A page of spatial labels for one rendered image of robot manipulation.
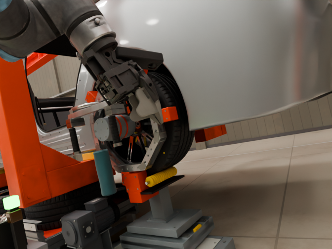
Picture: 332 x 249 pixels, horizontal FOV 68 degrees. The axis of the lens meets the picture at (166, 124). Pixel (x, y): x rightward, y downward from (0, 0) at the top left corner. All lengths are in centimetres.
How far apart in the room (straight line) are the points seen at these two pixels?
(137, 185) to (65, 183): 50
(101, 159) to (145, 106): 96
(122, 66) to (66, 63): 992
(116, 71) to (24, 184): 120
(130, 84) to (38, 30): 20
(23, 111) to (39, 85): 1009
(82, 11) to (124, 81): 16
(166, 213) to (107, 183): 43
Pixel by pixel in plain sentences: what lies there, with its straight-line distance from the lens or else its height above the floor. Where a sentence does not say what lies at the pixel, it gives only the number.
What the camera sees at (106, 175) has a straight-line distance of 147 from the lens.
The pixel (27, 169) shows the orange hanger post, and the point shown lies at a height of 73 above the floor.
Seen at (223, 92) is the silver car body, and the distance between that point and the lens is 119.
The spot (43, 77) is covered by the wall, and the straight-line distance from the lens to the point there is 1153.
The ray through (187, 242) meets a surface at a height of 15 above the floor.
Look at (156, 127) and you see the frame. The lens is 129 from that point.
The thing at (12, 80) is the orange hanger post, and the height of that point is 125.
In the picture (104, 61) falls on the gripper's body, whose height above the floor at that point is 94.
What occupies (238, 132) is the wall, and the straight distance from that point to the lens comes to 682.
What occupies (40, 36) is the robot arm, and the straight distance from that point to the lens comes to 58.
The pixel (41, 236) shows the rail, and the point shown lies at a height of 31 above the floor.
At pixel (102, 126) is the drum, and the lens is 136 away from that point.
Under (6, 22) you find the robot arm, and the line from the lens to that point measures 49.
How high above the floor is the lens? 78
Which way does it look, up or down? 1 degrees up
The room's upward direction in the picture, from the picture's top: 12 degrees counter-clockwise
